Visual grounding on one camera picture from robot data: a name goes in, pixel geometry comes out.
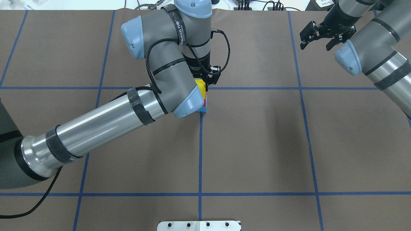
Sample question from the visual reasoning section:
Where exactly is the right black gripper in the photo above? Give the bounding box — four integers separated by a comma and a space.
300, 1, 357, 51

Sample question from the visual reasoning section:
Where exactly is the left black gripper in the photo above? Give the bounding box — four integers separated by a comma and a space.
183, 51, 211, 79

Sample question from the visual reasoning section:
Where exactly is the yellow block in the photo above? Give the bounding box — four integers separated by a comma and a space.
194, 78, 207, 100

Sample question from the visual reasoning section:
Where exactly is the blue block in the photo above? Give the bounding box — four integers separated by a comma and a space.
197, 107, 207, 112

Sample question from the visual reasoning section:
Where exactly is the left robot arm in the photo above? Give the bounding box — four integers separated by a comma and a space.
0, 0, 212, 189

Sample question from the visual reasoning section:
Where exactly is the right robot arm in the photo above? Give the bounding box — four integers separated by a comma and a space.
300, 0, 411, 116

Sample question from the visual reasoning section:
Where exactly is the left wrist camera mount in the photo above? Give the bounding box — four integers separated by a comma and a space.
205, 65, 221, 85

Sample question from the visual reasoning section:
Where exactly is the white pedestal column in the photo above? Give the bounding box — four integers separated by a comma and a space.
157, 220, 242, 231

